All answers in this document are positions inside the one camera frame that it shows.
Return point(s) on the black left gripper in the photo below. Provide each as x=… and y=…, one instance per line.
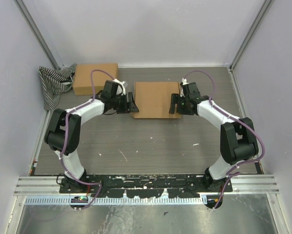
x=126, y=108

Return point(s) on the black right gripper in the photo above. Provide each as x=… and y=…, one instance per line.
x=176, y=99

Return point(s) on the brown cardboard box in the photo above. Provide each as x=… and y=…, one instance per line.
x=98, y=73

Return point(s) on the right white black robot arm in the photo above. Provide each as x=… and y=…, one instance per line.
x=237, y=140

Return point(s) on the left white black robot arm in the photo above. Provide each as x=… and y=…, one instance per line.
x=63, y=131

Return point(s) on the black white striped cloth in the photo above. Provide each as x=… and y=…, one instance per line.
x=55, y=82

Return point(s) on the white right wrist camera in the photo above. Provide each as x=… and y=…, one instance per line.
x=183, y=84

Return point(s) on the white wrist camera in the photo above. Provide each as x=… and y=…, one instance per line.
x=121, y=89
x=183, y=84

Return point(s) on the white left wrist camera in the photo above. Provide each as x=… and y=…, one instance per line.
x=121, y=89

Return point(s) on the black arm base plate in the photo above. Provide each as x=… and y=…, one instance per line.
x=143, y=186

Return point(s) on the right aluminium corner post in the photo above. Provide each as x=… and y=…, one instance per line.
x=252, y=30

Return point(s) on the aluminium corner post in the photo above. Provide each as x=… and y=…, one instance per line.
x=30, y=14
x=252, y=30

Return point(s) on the aluminium front rail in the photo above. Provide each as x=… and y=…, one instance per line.
x=241, y=184

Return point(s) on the slotted grey cable duct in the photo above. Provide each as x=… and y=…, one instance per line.
x=80, y=200

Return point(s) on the left aluminium corner post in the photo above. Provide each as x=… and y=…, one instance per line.
x=30, y=14

